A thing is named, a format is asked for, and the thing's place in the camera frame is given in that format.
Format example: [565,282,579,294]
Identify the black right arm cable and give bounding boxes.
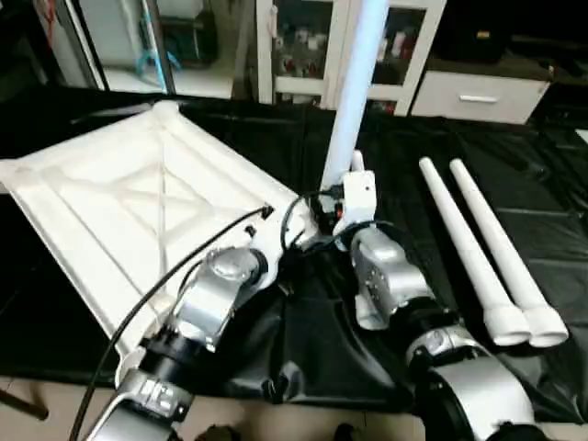
[279,189,348,251]

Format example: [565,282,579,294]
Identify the white drawer unit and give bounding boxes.
[411,69,554,126]

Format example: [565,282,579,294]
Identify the white plastic table leg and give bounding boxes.
[418,157,533,348]
[349,152,389,332]
[320,0,391,192]
[448,158,570,349]

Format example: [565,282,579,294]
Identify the white plastic table top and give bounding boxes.
[0,101,318,361]

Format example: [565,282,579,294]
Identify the black case with yellow label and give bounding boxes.
[439,0,517,63]

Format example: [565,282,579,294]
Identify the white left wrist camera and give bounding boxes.
[232,220,309,277]

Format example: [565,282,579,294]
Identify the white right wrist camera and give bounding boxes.
[335,170,379,232]

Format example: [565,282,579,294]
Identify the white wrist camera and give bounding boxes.
[232,220,309,277]
[335,170,379,232]

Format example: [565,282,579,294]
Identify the turquoise plastic stand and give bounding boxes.
[136,51,182,82]

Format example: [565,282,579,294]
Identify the white glass door cabinet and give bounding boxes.
[255,0,447,116]

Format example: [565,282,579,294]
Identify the black table mat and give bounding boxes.
[0,87,588,424]

